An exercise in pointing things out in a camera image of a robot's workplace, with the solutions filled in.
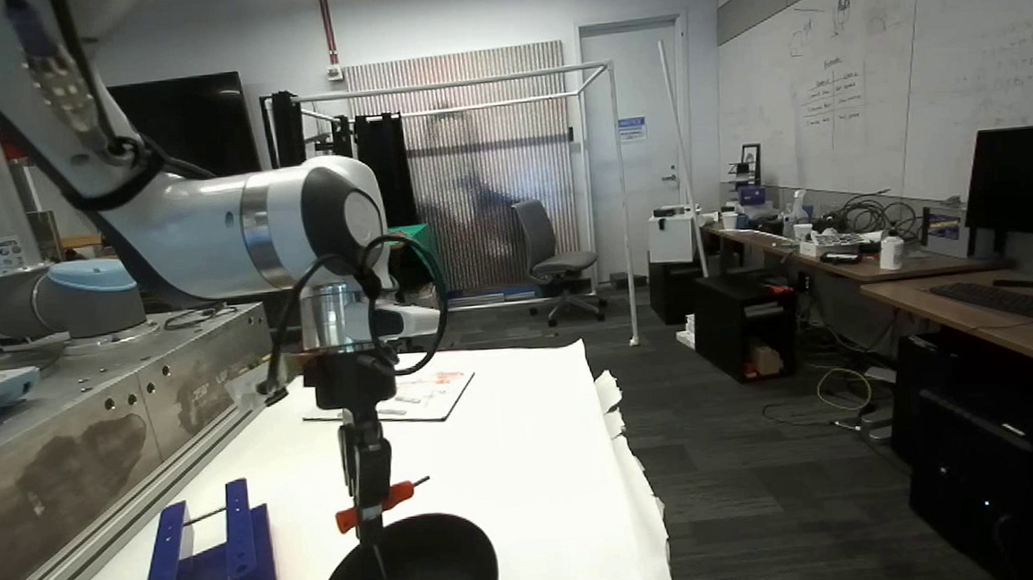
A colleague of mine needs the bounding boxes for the black hanging panels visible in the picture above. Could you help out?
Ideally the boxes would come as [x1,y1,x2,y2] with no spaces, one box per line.
[269,82,421,235]

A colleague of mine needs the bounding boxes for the grey office chair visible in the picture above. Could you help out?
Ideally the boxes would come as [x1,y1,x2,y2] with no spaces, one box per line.
[510,194,611,330]

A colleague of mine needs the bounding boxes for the white paper table cover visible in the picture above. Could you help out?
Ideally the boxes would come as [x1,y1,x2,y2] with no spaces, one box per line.
[14,334,679,580]

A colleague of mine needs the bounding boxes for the white box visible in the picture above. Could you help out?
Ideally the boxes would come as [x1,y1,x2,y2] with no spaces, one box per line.
[645,211,700,266]

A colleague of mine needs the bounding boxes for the white pole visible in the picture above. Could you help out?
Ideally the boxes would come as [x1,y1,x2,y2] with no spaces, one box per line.
[655,38,711,280]

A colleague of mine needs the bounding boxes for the white printed paper sheet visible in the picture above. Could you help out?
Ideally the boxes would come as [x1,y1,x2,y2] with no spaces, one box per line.
[301,368,479,431]

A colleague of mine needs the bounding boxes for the large black screen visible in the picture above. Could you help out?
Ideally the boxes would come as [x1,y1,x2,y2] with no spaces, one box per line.
[106,69,263,184]

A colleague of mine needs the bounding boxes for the coil of black cable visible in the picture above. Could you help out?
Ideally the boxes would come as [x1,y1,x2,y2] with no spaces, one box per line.
[819,191,923,243]

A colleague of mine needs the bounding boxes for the ribbed wall panel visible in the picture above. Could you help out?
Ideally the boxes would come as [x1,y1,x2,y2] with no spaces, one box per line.
[342,39,583,299]

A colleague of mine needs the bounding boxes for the black keyboard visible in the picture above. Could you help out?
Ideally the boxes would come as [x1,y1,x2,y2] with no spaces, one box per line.
[927,277,1033,341]

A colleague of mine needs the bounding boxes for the black box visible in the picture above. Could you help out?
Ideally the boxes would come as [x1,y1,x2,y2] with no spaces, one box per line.
[646,258,709,328]

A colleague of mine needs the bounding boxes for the white pipe frame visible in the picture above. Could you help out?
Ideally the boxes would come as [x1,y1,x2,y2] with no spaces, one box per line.
[258,58,644,371]

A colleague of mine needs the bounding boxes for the black computer tower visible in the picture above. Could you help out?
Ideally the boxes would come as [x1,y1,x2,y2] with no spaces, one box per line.
[894,325,1033,580]

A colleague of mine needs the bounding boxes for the white door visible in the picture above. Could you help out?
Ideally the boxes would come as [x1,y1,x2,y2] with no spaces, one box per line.
[577,16,697,284]

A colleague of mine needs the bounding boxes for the whiteboard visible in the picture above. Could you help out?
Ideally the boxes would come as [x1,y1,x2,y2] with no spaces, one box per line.
[712,0,1033,217]

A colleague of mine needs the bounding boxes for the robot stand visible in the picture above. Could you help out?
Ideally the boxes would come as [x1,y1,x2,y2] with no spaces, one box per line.
[0,300,289,580]

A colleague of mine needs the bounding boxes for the black bowl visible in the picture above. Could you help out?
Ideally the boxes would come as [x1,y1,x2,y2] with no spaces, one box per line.
[307,509,501,580]

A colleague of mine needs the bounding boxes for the blue plastic rack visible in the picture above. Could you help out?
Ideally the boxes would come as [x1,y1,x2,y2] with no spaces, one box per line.
[132,476,285,580]

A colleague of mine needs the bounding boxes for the red handled screwdriver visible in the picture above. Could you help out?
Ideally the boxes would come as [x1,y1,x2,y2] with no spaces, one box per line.
[333,475,434,535]

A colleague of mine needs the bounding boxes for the yellow cable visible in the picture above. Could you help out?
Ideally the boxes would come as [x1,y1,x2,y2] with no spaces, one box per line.
[812,362,875,415]

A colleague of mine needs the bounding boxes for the wooden desk with clutter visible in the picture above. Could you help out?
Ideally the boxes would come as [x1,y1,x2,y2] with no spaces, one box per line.
[700,204,1012,294]

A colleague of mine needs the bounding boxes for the red pipe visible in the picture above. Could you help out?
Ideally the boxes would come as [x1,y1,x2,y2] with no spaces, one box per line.
[315,0,345,82]

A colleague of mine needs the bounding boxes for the black open cabinet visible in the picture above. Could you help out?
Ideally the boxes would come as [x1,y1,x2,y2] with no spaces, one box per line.
[690,268,802,387]

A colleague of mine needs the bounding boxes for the black monitor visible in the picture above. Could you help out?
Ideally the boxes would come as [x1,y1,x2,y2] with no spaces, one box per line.
[959,124,1033,256]

